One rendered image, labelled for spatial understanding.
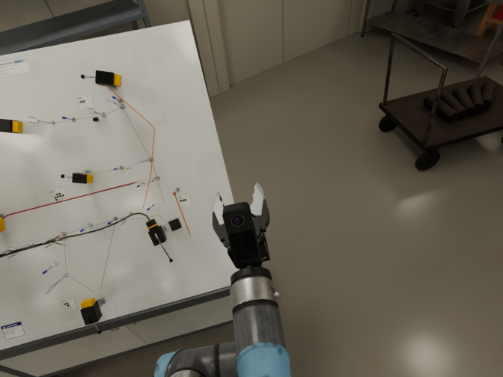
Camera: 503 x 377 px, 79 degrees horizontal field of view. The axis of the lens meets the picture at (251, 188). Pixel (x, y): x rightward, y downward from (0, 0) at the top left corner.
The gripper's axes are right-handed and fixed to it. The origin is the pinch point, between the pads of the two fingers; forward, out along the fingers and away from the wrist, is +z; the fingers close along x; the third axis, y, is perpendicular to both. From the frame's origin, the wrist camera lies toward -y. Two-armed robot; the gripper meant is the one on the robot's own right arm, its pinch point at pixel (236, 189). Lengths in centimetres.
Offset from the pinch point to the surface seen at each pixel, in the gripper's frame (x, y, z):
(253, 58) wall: 21, 140, 340
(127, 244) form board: -52, 43, 26
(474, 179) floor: 173, 183, 111
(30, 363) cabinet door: -119, 84, 4
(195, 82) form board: -11, 8, 64
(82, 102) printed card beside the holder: -51, 1, 60
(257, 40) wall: 31, 120, 344
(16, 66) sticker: -68, -13, 68
